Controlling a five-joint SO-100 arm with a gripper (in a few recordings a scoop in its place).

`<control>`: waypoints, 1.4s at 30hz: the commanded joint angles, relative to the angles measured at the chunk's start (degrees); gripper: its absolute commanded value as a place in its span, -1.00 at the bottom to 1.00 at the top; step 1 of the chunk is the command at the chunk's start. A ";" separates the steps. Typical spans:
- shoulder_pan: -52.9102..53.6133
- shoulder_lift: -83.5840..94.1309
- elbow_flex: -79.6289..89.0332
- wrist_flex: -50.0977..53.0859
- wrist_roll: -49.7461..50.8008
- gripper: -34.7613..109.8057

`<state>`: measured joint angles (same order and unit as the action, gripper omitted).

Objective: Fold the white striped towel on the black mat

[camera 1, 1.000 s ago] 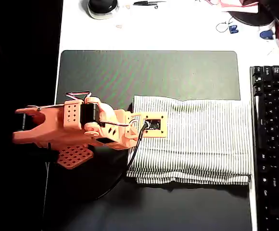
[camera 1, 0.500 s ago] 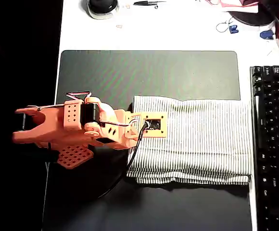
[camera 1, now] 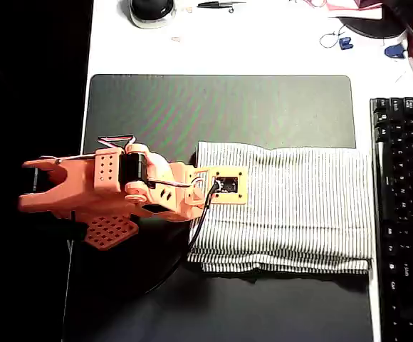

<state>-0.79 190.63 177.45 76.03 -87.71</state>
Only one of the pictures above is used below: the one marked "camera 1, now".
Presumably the black desk mat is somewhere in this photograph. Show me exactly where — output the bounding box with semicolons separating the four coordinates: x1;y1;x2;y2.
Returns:
62;73;375;342

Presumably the black round pad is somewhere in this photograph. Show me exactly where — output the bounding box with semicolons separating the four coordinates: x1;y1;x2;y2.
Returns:
338;16;405;39

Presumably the black pen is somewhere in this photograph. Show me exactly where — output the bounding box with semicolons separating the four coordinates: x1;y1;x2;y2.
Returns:
196;0;247;14

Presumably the pink paper sheet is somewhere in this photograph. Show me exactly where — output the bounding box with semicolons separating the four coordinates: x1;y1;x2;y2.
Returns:
325;0;384;19

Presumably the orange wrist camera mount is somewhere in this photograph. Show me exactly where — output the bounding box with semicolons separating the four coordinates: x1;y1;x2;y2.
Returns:
192;164;249;206

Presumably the blue plastic piece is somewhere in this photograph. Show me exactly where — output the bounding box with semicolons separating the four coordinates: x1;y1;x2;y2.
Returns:
384;44;407;60

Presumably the red white servo wire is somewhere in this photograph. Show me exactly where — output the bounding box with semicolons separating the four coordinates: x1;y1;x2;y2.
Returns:
98;134;137;151

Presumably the black camera cable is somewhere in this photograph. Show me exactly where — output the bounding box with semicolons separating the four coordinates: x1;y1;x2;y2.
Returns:
140;177;221;296

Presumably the black keyboard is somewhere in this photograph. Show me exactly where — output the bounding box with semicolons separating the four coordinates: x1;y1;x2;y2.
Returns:
369;95;413;342

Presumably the thin wire loop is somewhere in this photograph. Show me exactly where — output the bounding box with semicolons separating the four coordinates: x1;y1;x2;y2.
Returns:
319;26;347;49

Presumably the striped grey white cloth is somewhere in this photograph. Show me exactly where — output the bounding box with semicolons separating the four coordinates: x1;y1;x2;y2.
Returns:
186;140;375;275

